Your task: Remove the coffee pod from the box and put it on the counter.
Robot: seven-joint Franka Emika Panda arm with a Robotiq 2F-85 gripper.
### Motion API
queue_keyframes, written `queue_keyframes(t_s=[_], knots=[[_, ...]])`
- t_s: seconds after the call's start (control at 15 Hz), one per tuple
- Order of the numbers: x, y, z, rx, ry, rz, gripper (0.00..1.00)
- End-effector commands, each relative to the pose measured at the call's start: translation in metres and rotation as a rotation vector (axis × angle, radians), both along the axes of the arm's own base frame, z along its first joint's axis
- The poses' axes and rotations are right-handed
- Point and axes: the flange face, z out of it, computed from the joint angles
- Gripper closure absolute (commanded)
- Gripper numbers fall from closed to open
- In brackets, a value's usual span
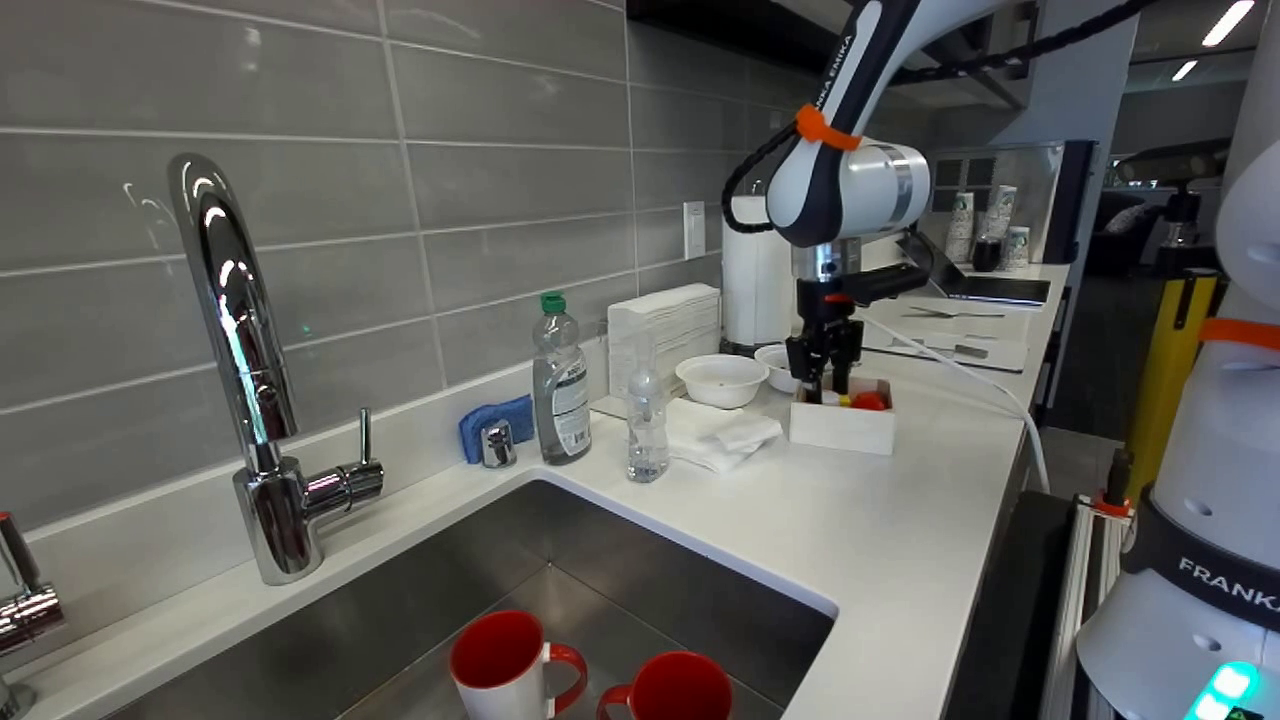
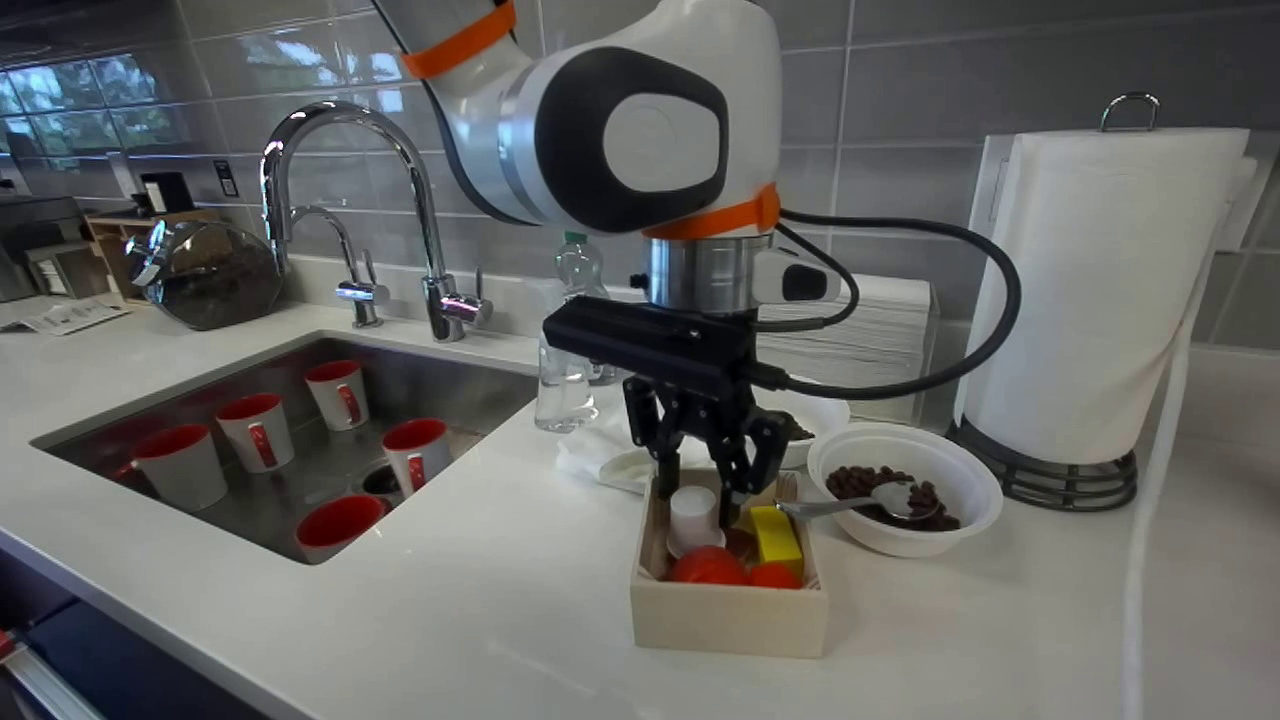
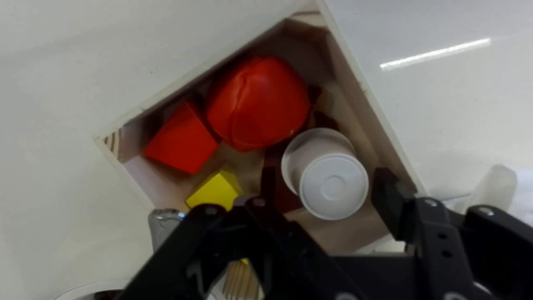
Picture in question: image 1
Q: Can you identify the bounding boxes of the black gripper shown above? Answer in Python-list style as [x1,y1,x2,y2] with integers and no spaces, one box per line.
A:
[785,278,868,404]

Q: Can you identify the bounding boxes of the white open wooden box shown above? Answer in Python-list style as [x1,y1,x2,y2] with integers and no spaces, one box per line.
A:
[785,381,902,459]

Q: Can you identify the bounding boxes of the white bowl of coffee beans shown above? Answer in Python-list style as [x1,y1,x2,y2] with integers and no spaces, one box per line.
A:
[671,347,778,413]

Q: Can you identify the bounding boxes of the white bowl with spoon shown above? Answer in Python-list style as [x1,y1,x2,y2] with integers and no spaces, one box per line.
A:
[752,342,810,399]

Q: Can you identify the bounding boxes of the white paper towel roll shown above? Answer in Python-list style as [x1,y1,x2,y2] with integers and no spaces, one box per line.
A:
[722,218,806,353]

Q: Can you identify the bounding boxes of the white folded cloth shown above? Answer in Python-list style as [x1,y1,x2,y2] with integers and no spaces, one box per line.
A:
[659,396,787,480]

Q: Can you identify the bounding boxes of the white napkin stack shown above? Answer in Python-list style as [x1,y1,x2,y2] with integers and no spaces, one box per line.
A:
[603,281,723,404]

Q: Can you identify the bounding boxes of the small glass jar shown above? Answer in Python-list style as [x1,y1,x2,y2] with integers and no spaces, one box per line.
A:
[620,364,677,489]

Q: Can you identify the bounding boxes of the white background bottle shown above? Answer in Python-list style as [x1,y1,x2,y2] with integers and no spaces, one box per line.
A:
[945,188,979,263]
[977,182,1023,272]

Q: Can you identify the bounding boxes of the black framed flat panel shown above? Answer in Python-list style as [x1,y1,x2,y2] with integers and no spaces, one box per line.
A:
[948,267,1059,308]

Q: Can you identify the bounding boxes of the green capped soap bottle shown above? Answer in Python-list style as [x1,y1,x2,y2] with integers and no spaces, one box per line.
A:
[530,287,600,468]

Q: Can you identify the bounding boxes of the small metal cup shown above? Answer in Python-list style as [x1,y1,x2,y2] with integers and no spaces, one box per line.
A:
[482,417,525,471]

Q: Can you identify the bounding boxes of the stainless steel sink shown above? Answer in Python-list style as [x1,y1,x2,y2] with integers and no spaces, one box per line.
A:
[101,477,843,720]

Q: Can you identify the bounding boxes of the blue sponge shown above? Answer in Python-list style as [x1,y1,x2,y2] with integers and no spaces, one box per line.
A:
[457,391,540,468]

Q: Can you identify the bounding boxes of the red mug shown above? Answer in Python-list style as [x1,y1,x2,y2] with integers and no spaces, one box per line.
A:
[592,646,742,720]
[443,603,595,720]

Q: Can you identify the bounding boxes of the chrome kitchen faucet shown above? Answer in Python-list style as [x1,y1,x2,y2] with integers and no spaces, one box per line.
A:
[163,148,394,587]

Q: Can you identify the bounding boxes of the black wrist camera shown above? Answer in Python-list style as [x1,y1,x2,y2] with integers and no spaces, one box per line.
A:
[843,261,934,315]

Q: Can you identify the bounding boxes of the white cable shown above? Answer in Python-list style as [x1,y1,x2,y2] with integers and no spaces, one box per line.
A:
[861,315,1059,499]

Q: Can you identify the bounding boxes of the white wall outlet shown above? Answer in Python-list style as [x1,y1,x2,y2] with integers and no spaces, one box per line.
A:
[680,198,711,263]

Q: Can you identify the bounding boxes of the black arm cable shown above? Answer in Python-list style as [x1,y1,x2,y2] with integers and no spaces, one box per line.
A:
[722,0,1160,240]

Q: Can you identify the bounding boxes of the orange strap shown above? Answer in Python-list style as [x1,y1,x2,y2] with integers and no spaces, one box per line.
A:
[792,101,866,158]
[1078,489,1139,530]
[1196,311,1280,361]

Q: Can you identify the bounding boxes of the yellow post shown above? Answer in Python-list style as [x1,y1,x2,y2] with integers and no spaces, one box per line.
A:
[1126,267,1223,507]

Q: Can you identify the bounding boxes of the chrome tap handle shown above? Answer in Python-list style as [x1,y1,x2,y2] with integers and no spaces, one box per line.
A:
[0,507,67,720]

